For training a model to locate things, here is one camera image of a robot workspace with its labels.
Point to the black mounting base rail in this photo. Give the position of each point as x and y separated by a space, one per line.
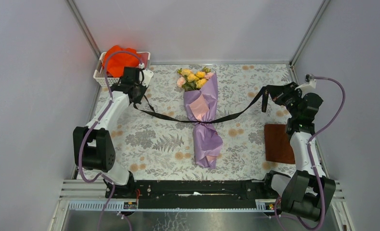
191 194

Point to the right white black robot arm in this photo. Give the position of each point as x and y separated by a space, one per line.
308 193

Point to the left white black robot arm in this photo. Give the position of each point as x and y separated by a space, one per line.
94 151

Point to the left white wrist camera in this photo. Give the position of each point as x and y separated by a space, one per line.
145 75

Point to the orange cloth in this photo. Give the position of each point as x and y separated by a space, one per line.
117 63

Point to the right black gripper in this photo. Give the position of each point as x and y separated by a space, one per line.
278 93

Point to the floral patterned table mat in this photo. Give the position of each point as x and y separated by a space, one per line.
154 141

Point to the yellow fake flower bunch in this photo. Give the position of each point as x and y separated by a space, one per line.
185 71

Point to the white plastic basket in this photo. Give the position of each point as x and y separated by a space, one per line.
99 73

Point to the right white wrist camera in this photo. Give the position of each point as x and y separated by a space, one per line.
309 85

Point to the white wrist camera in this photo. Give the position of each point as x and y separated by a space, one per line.
145 75
309 85

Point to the brown leather pad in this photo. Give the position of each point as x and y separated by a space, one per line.
277 146

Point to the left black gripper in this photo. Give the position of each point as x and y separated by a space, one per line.
143 90

